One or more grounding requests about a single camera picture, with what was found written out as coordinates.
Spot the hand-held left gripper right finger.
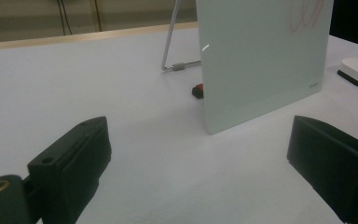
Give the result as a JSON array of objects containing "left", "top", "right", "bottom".
[{"left": 286, "top": 115, "right": 358, "bottom": 224}]

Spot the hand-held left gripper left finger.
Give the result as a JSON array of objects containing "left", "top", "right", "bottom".
[{"left": 27, "top": 116, "right": 113, "bottom": 224}]

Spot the pale green glass whiteboard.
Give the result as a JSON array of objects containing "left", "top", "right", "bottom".
[{"left": 195, "top": 0, "right": 336, "bottom": 136}]

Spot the thin black hanging cable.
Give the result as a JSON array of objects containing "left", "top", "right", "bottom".
[
  {"left": 60, "top": 0, "right": 74, "bottom": 35},
  {"left": 56, "top": 0, "right": 66, "bottom": 36}
]

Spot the metal wire board stand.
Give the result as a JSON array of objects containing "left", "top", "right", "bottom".
[{"left": 160, "top": 0, "right": 202, "bottom": 74}]

